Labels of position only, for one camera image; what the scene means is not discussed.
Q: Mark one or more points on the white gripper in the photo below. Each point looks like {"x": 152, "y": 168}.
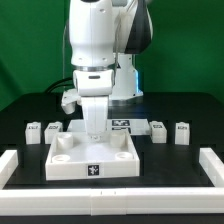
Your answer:
{"x": 95, "y": 113}

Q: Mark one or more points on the white U-shaped fence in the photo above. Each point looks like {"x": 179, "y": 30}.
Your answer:
{"x": 120, "y": 201}

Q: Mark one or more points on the white square tabletop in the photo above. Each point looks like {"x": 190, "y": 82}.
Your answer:
{"x": 72, "y": 155}

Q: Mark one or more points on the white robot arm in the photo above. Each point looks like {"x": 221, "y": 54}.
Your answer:
{"x": 104, "y": 36}

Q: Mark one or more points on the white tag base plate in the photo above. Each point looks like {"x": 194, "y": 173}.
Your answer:
{"x": 134, "y": 126}

